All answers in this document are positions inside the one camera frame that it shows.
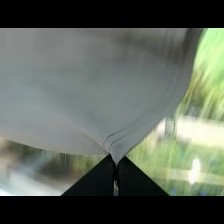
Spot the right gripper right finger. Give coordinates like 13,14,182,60
117,155,170,197

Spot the grey garment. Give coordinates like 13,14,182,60
0,28,205,166

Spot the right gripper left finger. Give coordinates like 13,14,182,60
61,153,117,197

